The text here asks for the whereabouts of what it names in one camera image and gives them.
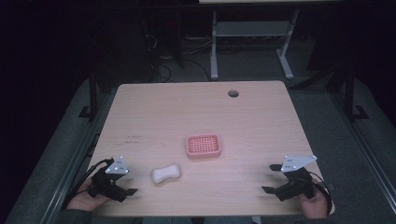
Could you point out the person's left hand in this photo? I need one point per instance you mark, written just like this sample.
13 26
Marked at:
83 200

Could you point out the white soap bar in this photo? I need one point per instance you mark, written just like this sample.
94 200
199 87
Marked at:
166 173

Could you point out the person's right hand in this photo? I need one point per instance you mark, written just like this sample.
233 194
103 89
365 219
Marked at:
315 206

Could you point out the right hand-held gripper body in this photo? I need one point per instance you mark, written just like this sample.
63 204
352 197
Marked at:
295 185

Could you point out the pink soap dish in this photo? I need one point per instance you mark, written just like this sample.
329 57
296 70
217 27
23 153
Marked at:
203 145

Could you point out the black metal stand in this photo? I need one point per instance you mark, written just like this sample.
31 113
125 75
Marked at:
92 93
350 93

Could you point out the white metal desk frame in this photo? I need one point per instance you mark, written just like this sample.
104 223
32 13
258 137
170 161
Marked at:
252 28

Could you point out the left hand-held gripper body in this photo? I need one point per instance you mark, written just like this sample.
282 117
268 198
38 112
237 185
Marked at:
107 183

